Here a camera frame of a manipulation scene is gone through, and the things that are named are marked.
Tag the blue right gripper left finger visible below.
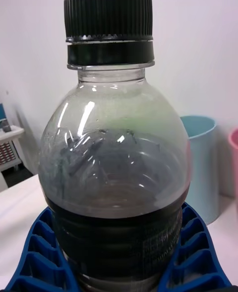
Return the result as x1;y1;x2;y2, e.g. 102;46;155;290
4;207;80;292

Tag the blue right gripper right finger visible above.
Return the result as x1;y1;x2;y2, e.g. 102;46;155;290
158;202;233;292

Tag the clear plastic bottle black cap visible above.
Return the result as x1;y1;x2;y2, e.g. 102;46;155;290
37;0;192;292

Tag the pale blue plastic bin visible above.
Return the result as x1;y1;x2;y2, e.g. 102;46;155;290
179;115;220;225

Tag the pink plastic bin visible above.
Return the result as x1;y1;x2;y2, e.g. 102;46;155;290
227;128;238;198

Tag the white plastic rack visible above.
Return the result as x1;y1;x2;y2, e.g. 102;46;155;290
0;123;25;172

